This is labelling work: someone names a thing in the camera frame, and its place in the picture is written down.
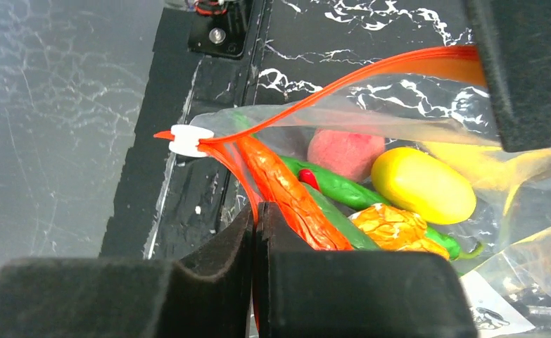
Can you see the clear zip top bag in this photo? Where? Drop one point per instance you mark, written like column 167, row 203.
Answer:
column 434, row 100

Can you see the yellow mango toy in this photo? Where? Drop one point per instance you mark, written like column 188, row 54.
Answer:
column 415, row 181

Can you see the orange carrot toy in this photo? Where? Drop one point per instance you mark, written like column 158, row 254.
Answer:
column 394, row 229

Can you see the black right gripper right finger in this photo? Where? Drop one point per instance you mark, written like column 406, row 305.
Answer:
column 302, row 292

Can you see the pink peach toy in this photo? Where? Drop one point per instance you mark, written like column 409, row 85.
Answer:
column 347, row 154

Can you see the green chili pepper toy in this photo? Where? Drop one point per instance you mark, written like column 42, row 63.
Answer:
column 339, row 197

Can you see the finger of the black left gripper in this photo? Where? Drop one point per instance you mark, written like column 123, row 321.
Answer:
column 513, row 39

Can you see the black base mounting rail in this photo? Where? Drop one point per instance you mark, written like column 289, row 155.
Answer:
column 166, row 205

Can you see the red chili pepper toy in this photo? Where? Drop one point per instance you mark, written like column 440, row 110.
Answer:
column 278, row 184

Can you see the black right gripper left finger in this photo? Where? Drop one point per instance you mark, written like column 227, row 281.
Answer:
column 205, row 294

